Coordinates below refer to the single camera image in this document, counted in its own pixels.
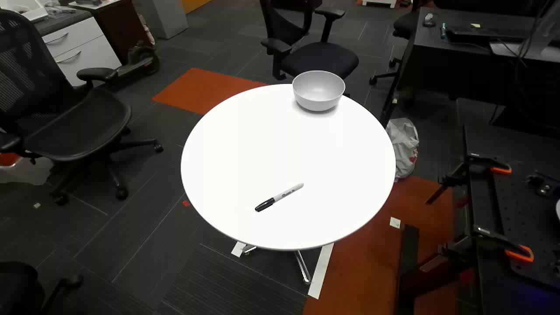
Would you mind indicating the black pen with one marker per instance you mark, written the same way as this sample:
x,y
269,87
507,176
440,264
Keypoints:
x,y
274,201

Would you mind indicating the grey bowl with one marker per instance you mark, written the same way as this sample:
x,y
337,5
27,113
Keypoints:
x,y
318,94

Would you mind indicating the black padded office chair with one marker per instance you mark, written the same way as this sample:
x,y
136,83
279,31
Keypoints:
x,y
321,59

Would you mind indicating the white table base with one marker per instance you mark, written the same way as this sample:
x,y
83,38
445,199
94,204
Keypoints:
x,y
323,269

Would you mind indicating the white plastic bag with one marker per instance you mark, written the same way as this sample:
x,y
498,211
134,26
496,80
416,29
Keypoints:
x,y
403,143

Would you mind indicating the small white floor tag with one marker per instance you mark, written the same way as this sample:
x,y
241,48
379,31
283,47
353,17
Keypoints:
x,y
396,223

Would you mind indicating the black kick scooter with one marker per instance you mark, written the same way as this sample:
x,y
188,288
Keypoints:
x,y
143,59

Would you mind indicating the black office desk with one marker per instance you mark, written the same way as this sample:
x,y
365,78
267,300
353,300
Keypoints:
x,y
461,64

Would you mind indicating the grey computer mouse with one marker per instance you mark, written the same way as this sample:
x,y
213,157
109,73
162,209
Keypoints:
x,y
430,20

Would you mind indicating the black mesh office chair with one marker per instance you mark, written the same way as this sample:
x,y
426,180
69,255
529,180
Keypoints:
x,y
76,125

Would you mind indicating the white drawer cabinet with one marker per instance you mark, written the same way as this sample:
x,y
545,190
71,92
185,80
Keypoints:
x,y
80,50

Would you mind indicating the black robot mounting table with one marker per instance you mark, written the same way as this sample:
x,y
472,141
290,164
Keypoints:
x,y
514,222

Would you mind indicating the black chair with armrest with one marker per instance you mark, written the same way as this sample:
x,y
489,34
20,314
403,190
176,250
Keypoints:
x,y
20,290

